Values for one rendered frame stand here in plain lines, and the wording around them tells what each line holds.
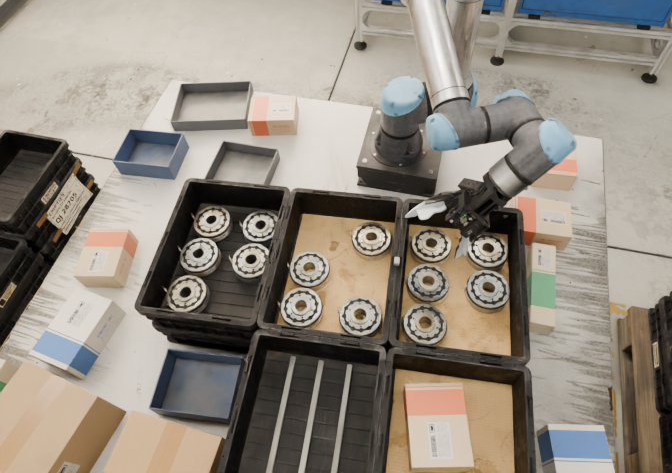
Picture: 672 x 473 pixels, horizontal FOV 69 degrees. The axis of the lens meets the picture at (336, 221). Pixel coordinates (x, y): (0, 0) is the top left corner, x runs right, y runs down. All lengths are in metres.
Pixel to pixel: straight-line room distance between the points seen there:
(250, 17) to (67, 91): 1.25
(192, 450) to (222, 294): 0.38
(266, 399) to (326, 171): 0.78
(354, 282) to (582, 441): 0.62
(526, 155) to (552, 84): 2.17
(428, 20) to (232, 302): 0.81
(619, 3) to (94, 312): 2.71
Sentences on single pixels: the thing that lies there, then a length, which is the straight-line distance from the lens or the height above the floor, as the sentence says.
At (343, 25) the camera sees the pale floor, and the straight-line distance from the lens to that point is 3.44.
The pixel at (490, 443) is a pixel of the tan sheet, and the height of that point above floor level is 0.83.
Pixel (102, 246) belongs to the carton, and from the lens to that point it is 1.60.
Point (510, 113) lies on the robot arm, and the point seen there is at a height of 1.28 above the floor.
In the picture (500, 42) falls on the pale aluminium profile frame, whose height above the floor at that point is 0.15.
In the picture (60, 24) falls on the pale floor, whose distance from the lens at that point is 4.12.
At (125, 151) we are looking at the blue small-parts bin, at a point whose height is 0.74.
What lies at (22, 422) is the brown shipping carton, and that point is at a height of 0.86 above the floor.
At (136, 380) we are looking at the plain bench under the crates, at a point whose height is 0.70.
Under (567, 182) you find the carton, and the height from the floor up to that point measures 0.74.
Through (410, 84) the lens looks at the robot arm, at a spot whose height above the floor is 1.03.
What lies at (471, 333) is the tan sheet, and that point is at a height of 0.83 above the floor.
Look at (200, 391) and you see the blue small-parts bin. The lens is 1.38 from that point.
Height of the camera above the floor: 1.98
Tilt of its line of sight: 57 degrees down
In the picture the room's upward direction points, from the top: 6 degrees counter-clockwise
